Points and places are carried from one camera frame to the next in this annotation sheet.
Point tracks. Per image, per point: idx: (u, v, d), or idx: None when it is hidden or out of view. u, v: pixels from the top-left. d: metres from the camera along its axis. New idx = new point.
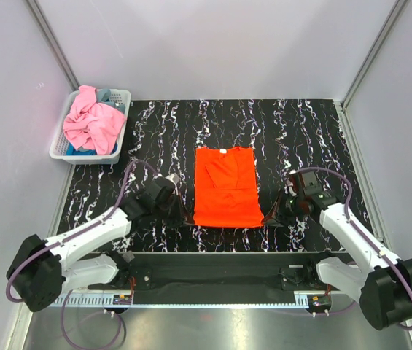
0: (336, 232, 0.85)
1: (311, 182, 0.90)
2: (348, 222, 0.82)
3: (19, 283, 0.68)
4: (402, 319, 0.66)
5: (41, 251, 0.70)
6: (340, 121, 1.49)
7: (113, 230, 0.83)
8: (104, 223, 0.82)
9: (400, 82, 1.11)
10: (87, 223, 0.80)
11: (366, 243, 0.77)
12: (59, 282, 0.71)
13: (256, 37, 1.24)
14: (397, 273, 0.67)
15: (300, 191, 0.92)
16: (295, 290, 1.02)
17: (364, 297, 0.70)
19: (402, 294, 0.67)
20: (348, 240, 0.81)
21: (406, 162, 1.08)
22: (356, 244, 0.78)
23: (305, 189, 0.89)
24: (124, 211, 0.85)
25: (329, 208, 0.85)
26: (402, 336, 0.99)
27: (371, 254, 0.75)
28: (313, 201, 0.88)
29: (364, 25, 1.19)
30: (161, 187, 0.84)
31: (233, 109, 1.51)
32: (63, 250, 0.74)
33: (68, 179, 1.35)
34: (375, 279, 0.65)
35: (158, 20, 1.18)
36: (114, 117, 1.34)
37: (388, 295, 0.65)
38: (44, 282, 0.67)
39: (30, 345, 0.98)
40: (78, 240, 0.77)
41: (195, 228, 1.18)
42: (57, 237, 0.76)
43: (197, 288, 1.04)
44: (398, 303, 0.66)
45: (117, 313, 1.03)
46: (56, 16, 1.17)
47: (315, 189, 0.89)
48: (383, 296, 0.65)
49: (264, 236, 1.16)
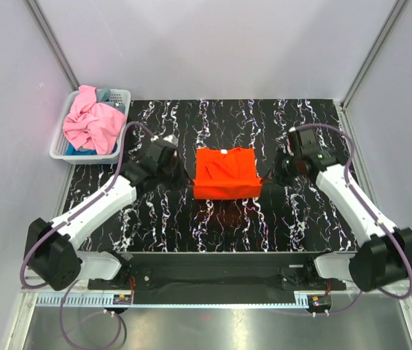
0: (333, 198, 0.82)
1: (308, 141, 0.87)
2: (346, 186, 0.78)
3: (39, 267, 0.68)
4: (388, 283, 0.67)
5: (49, 232, 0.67)
6: (340, 121, 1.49)
7: (117, 200, 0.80)
8: (109, 194, 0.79)
9: (400, 82, 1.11)
10: (91, 197, 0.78)
11: (364, 208, 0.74)
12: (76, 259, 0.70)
13: (256, 37, 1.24)
14: (394, 242, 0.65)
15: (297, 151, 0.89)
16: (295, 290, 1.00)
17: (355, 262, 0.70)
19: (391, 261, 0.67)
20: (346, 206, 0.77)
21: (407, 162, 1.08)
22: (354, 211, 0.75)
23: (303, 148, 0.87)
24: (126, 177, 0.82)
25: (327, 169, 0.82)
26: (402, 337, 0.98)
27: (368, 222, 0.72)
28: (310, 160, 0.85)
29: (364, 25, 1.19)
30: (162, 148, 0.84)
31: (233, 109, 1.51)
32: (71, 228, 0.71)
33: (68, 179, 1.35)
34: (370, 249, 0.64)
35: (158, 20, 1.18)
36: (114, 117, 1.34)
37: (381, 262, 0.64)
38: (59, 262, 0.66)
39: (30, 345, 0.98)
40: (84, 215, 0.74)
41: (195, 228, 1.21)
42: (62, 216, 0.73)
43: (197, 289, 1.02)
44: (389, 268, 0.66)
45: (117, 312, 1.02)
46: (56, 16, 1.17)
47: (313, 148, 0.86)
48: (375, 263, 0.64)
49: (264, 236, 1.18)
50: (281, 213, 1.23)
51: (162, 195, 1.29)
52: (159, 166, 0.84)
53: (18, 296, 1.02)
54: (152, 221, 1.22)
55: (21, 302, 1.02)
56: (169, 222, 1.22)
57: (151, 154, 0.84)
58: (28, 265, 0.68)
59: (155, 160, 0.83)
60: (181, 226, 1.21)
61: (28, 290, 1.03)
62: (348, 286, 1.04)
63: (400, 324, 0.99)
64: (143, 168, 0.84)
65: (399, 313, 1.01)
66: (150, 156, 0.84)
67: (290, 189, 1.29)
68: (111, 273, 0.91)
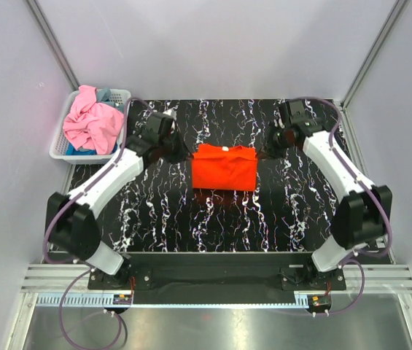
0: (320, 164, 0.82)
1: (297, 111, 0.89)
2: (330, 149, 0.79)
3: (57, 238, 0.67)
4: (368, 239, 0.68)
5: (68, 203, 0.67)
6: (340, 121, 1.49)
7: (127, 171, 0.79)
8: (118, 165, 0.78)
9: (400, 82, 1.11)
10: (101, 169, 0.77)
11: (344, 168, 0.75)
12: (94, 228, 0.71)
13: (256, 36, 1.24)
14: (372, 197, 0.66)
15: (287, 122, 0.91)
16: (295, 290, 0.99)
17: (337, 220, 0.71)
19: (370, 216, 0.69)
20: (329, 168, 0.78)
21: (407, 161, 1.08)
22: (335, 171, 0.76)
23: (292, 117, 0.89)
24: (131, 150, 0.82)
25: (313, 135, 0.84)
26: (402, 335, 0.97)
27: (348, 179, 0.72)
28: (297, 127, 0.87)
29: (364, 25, 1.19)
30: (161, 118, 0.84)
31: (233, 109, 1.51)
32: (89, 197, 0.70)
33: (68, 179, 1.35)
34: (347, 203, 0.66)
35: (158, 20, 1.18)
36: (114, 117, 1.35)
37: (358, 217, 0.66)
38: (80, 231, 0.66)
39: (30, 344, 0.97)
40: (100, 185, 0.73)
41: (195, 228, 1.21)
42: (77, 189, 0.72)
43: (197, 288, 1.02)
44: (366, 224, 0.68)
45: (117, 312, 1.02)
46: (57, 16, 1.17)
47: (301, 117, 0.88)
48: (352, 218, 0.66)
49: (264, 236, 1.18)
50: (281, 213, 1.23)
51: (162, 195, 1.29)
52: (160, 137, 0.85)
53: (18, 296, 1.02)
54: (152, 221, 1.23)
55: (21, 302, 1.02)
56: (168, 222, 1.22)
57: (152, 126, 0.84)
58: (49, 239, 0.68)
59: (157, 132, 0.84)
60: (182, 226, 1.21)
61: (28, 290, 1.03)
62: (348, 286, 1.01)
63: (400, 324, 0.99)
64: (146, 141, 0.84)
65: (399, 313, 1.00)
66: (151, 127, 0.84)
67: (289, 189, 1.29)
68: (118, 267, 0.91)
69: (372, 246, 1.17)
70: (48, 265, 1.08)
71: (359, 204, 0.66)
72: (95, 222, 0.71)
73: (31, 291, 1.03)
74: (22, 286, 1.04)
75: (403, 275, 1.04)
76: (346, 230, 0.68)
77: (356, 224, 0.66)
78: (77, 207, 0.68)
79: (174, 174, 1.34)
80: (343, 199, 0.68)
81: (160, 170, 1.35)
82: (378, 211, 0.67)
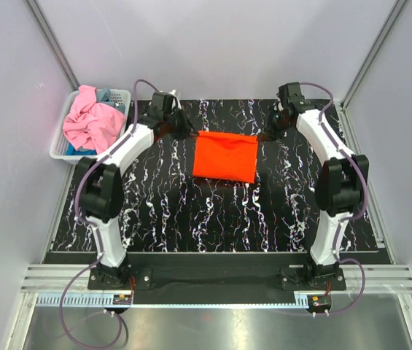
0: (311, 138, 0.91)
1: (294, 94, 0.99)
2: (319, 124, 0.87)
3: (87, 200, 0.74)
4: (348, 203, 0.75)
5: (95, 165, 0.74)
6: (340, 121, 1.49)
7: (141, 141, 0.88)
8: (133, 136, 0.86)
9: (399, 81, 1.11)
10: (119, 138, 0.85)
11: (328, 138, 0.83)
12: (118, 191, 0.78)
13: (256, 37, 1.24)
14: (352, 163, 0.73)
15: (285, 102, 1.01)
16: (295, 290, 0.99)
17: (319, 187, 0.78)
19: (348, 184, 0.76)
20: (317, 140, 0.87)
21: (407, 161, 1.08)
22: (321, 141, 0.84)
23: (289, 98, 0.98)
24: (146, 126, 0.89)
25: (305, 112, 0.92)
26: (402, 335, 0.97)
27: (331, 149, 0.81)
28: (292, 106, 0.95)
29: (364, 25, 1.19)
30: (163, 96, 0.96)
31: (233, 109, 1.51)
32: (114, 160, 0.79)
33: (68, 179, 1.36)
34: (328, 166, 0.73)
35: (158, 20, 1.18)
36: (114, 117, 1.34)
37: (335, 181, 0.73)
38: (108, 188, 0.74)
39: (30, 345, 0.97)
40: (122, 151, 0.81)
41: (195, 228, 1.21)
42: (103, 153, 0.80)
43: (197, 288, 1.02)
44: (344, 191, 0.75)
45: (117, 312, 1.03)
46: (57, 16, 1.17)
47: (297, 98, 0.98)
48: (330, 181, 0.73)
49: (264, 236, 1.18)
50: (281, 213, 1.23)
51: (162, 195, 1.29)
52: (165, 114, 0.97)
53: (18, 296, 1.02)
54: (152, 221, 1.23)
55: (21, 302, 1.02)
56: (168, 222, 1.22)
57: (156, 104, 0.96)
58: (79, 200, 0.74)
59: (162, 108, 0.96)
60: (181, 226, 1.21)
61: (28, 290, 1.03)
62: (348, 286, 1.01)
63: (400, 324, 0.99)
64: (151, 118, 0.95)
65: (399, 313, 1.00)
66: (156, 105, 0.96)
67: (289, 189, 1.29)
68: (122, 259, 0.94)
69: (371, 246, 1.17)
70: (48, 265, 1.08)
71: (337, 168, 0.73)
72: (118, 187, 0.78)
73: (31, 291, 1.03)
74: (22, 286, 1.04)
75: (403, 275, 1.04)
76: (327, 194, 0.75)
77: (335, 187, 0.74)
78: (106, 167, 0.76)
79: (174, 174, 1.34)
80: (325, 163, 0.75)
81: (160, 170, 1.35)
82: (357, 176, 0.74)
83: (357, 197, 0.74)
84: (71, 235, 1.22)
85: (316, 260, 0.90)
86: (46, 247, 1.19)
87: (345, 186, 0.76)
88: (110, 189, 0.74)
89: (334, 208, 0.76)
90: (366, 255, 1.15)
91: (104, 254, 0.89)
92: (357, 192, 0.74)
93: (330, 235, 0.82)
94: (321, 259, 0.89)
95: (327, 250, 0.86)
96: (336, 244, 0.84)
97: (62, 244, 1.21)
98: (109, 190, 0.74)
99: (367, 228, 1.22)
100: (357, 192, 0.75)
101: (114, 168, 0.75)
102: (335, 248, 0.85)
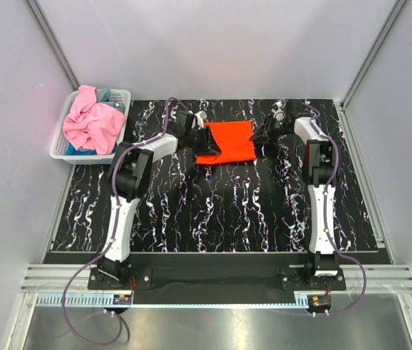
0: (301, 133, 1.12)
1: (297, 107, 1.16)
2: (309, 122, 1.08)
3: (121, 179, 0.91)
4: (324, 175, 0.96)
5: (130, 149, 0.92)
6: (340, 121, 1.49)
7: (168, 144, 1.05)
8: (162, 137, 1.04)
9: (399, 80, 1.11)
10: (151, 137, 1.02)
11: (313, 130, 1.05)
12: (146, 176, 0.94)
13: (256, 38, 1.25)
14: (333, 143, 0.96)
15: (288, 113, 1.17)
16: (295, 290, 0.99)
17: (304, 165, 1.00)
19: (327, 165, 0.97)
20: (305, 133, 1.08)
21: (407, 160, 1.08)
22: (307, 133, 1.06)
23: (292, 111, 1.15)
24: (176, 139, 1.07)
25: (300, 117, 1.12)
26: (402, 335, 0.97)
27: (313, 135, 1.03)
28: (292, 116, 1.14)
29: (364, 25, 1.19)
30: (187, 115, 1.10)
31: (233, 109, 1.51)
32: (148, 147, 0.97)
33: (68, 179, 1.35)
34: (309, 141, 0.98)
35: (157, 20, 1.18)
36: (114, 117, 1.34)
37: (314, 154, 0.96)
38: (141, 168, 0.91)
39: (30, 345, 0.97)
40: (154, 144, 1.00)
41: (195, 228, 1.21)
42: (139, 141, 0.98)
43: (198, 288, 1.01)
44: (322, 167, 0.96)
45: (117, 312, 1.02)
46: (57, 16, 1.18)
47: (298, 110, 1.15)
48: (311, 154, 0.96)
49: (264, 236, 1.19)
50: (281, 213, 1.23)
51: (162, 195, 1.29)
52: (186, 130, 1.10)
53: (19, 296, 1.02)
54: (152, 221, 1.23)
55: (21, 302, 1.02)
56: (168, 222, 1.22)
57: (180, 121, 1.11)
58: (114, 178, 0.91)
59: (183, 126, 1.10)
60: (181, 226, 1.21)
61: (28, 290, 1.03)
62: (348, 286, 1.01)
63: (400, 324, 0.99)
64: (173, 131, 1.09)
65: (400, 313, 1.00)
66: (179, 123, 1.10)
67: (289, 189, 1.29)
68: (126, 257, 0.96)
69: (371, 246, 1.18)
70: (48, 265, 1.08)
71: (316, 145, 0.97)
72: (149, 171, 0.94)
73: (31, 291, 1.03)
74: (22, 286, 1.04)
75: (403, 275, 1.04)
76: (308, 167, 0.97)
77: (314, 160, 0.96)
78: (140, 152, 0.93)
79: (174, 174, 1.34)
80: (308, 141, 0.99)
81: (160, 170, 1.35)
82: (333, 154, 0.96)
83: (332, 170, 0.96)
84: (71, 235, 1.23)
85: (315, 251, 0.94)
86: (46, 247, 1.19)
87: (325, 166, 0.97)
88: (142, 170, 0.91)
89: (313, 180, 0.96)
90: (365, 255, 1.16)
91: (113, 243, 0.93)
92: (332, 168, 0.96)
93: (320, 209, 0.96)
94: (319, 246, 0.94)
95: (321, 234, 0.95)
96: (327, 222, 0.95)
97: (62, 244, 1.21)
98: (140, 170, 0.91)
99: (367, 228, 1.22)
100: (332, 166, 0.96)
101: (149, 151, 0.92)
102: (327, 227, 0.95)
